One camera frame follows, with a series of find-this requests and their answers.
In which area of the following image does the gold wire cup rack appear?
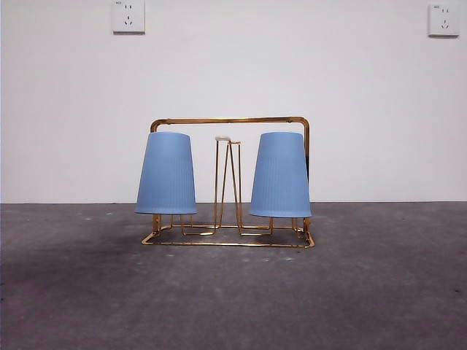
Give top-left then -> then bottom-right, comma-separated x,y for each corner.
141,116 -> 316,249

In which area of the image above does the white wall socket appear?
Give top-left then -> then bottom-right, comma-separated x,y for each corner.
428,3 -> 460,38
112,0 -> 146,36

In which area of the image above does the blue ribbed plastic cup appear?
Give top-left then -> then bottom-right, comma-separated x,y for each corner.
249,131 -> 313,219
134,131 -> 198,215

